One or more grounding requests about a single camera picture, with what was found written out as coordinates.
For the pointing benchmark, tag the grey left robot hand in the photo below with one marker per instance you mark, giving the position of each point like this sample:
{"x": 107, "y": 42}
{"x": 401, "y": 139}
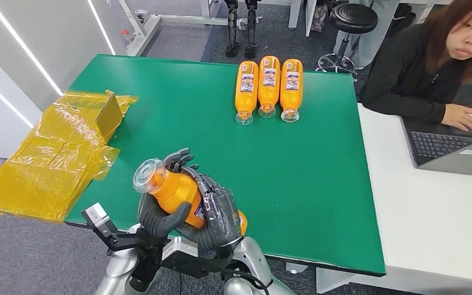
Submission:
{"x": 158, "y": 222}

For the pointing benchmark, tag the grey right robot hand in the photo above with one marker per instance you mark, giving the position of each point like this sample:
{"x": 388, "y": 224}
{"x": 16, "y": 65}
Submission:
{"x": 224, "y": 220}

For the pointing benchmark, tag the orange detergent bottle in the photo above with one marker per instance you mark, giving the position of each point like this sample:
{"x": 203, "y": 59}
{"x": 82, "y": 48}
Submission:
{"x": 291, "y": 89}
{"x": 179, "y": 191}
{"x": 268, "y": 85}
{"x": 246, "y": 91}

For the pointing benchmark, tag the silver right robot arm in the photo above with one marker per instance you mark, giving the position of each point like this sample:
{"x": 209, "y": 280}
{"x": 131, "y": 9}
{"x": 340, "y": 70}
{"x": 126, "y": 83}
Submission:
{"x": 252, "y": 260}

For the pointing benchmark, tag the green table mat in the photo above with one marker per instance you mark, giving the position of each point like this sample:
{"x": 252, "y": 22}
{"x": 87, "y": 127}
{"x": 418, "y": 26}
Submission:
{"x": 280, "y": 171}

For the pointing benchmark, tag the yellow film wrapped cardboard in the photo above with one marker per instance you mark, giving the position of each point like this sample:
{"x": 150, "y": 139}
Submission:
{"x": 57, "y": 163}

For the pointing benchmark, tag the black robot leg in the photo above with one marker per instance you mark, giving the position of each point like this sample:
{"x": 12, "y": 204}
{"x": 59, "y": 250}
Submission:
{"x": 251, "y": 28}
{"x": 232, "y": 28}

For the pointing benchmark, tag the grey laptop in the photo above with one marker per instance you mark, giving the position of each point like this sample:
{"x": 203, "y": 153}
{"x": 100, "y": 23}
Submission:
{"x": 443, "y": 147}

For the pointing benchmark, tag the standing person's legs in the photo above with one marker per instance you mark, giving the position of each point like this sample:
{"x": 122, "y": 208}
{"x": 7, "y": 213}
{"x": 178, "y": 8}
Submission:
{"x": 372, "y": 34}

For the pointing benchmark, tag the black round stool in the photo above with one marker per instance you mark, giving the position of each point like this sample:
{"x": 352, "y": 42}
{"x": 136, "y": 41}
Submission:
{"x": 353, "y": 18}

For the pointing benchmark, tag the person's hand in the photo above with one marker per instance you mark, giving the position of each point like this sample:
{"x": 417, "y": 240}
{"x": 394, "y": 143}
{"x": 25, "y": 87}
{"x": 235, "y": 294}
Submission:
{"x": 460, "y": 117}

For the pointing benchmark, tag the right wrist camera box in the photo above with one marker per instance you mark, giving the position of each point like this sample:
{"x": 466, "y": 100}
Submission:
{"x": 181, "y": 250}

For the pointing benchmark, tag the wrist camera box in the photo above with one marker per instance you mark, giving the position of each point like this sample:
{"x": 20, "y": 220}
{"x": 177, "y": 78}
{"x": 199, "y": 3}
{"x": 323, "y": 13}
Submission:
{"x": 96, "y": 218}
{"x": 181, "y": 250}

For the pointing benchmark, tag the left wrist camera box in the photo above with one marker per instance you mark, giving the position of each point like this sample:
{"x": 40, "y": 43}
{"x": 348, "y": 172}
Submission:
{"x": 96, "y": 218}

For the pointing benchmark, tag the white metal frame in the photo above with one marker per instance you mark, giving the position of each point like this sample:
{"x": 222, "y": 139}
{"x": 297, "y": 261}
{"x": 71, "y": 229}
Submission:
{"x": 146, "y": 28}

